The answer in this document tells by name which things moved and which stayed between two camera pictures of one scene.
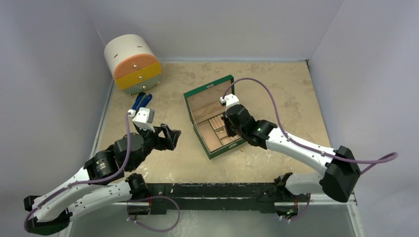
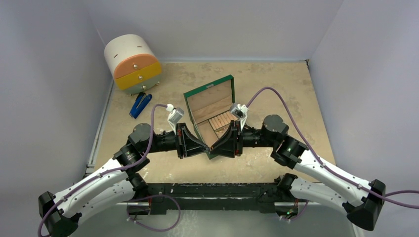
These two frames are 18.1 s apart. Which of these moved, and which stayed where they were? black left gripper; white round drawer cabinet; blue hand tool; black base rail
Moved: black left gripper
Stayed: white round drawer cabinet; black base rail; blue hand tool
